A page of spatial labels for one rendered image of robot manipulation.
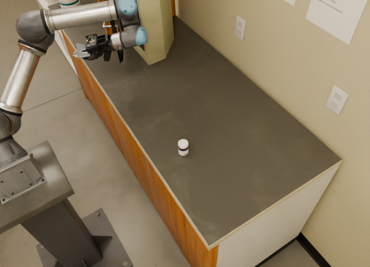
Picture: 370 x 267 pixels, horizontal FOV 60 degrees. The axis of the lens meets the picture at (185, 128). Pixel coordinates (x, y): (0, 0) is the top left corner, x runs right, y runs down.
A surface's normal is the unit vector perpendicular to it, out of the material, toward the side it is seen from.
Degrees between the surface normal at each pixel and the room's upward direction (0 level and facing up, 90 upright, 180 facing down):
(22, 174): 90
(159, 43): 90
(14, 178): 90
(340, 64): 90
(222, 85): 0
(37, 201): 0
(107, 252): 0
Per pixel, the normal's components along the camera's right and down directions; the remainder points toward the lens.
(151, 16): 0.53, 0.64
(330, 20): -0.85, 0.42
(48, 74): -0.04, -0.64
